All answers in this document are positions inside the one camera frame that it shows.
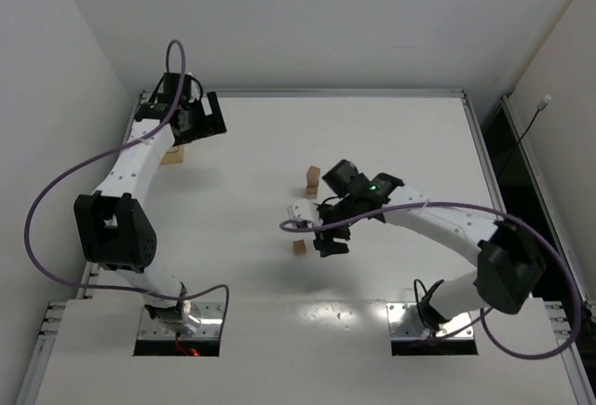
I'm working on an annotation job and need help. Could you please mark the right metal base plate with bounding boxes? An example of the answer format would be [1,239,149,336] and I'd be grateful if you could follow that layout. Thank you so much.
[386,302,474,342]

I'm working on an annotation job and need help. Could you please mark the red wire under left base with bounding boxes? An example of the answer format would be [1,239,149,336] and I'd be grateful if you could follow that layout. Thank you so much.
[174,335,201,358]

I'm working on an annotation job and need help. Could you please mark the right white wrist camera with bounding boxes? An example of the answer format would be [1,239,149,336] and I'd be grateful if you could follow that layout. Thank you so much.
[288,199,320,226]

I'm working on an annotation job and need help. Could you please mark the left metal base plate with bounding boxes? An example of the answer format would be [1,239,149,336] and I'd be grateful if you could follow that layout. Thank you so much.
[137,302,224,342]

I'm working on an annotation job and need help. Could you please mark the black wall cable white plug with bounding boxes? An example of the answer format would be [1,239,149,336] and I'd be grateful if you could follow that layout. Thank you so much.
[516,94,552,146]

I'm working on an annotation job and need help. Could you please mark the metal base plate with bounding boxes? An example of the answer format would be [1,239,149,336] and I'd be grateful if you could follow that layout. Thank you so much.
[137,302,224,342]
[386,302,474,342]

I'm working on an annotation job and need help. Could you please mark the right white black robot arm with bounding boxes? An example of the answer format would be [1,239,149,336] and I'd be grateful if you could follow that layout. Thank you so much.
[314,159,546,331]

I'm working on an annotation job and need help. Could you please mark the black cable at right base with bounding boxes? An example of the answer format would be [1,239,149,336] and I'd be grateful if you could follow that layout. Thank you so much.
[413,277,439,330]

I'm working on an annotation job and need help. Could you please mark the transparent orange plastic container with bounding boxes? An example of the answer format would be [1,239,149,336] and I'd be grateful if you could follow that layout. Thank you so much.
[160,145,184,165]

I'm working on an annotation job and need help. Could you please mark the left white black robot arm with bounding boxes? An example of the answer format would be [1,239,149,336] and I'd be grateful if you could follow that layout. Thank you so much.
[74,73,227,328]

